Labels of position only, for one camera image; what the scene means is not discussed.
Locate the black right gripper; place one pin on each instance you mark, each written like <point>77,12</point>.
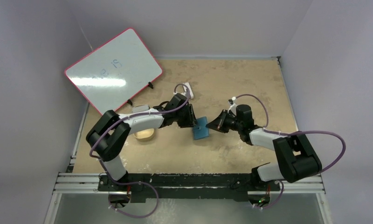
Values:
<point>224,121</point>

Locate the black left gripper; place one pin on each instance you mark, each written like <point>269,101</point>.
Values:
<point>190,121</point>

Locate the blue card holder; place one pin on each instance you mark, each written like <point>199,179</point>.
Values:
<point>200,131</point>

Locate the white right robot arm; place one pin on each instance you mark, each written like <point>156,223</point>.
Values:
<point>296,158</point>

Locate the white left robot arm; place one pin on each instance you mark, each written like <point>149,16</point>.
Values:
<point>108,136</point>

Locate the white whiteboard eraser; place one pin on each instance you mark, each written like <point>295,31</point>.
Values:
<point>187,90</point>

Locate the gold oval tin tray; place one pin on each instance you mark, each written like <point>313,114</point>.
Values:
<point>145,135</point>

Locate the pink framed whiteboard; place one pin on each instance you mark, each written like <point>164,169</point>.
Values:
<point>115,72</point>

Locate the black mounting base plate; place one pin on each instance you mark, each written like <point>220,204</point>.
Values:
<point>142,186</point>

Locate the aluminium frame rail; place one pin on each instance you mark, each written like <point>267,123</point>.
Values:
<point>88,183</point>

